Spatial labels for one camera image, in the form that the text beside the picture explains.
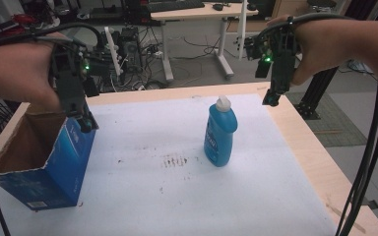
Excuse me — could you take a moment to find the white power strip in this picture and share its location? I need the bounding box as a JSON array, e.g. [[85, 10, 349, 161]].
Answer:
[[103, 26, 125, 86]]

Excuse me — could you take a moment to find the white desk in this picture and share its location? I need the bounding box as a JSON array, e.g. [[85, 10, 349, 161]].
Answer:
[[150, 0, 260, 83]]

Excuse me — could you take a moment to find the blue bottle with white cap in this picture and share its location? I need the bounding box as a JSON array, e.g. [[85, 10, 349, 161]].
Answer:
[[203, 95, 239, 168]]

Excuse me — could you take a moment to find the person's left hand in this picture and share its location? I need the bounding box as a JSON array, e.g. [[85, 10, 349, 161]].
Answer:
[[0, 31, 71, 113]]

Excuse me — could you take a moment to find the black metal stand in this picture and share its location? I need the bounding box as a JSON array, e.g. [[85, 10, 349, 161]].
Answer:
[[292, 65, 342, 121]]

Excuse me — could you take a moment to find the black computer tower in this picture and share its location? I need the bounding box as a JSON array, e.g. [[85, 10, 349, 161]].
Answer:
[[117, 26, 143, 74]]

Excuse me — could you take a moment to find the black right gripper cable bundle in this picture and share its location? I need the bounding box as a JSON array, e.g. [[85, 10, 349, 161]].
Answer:
[[257, 12, 378, 236]]

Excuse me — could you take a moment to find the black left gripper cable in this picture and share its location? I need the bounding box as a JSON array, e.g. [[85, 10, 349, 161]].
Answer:
[[0, 22, 106, 51]]

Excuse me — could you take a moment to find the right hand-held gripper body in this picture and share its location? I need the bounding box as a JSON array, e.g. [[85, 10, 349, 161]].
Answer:
[[244, 21, 302, 96]]

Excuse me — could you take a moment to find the blue cardboard box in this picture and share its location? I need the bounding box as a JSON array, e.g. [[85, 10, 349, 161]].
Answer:
[[0, 102, 98, 211]]

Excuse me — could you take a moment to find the grey floor mat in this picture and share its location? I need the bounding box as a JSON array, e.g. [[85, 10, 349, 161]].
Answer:
[[285, 90, 369, 148]]

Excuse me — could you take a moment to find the person's right hand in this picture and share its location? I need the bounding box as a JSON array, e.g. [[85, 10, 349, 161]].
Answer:
[[265, 14, 353, 88]]

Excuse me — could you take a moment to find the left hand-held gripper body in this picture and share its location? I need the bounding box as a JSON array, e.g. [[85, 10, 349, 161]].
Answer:
[[48, 39, 111, 118]]

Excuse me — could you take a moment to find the black keyboard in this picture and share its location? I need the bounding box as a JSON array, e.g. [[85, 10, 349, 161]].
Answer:
[[147, 0, 207, 14]]

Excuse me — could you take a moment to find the white foam mat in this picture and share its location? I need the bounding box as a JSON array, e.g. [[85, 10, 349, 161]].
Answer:
[[0, 92, 340, 236]]

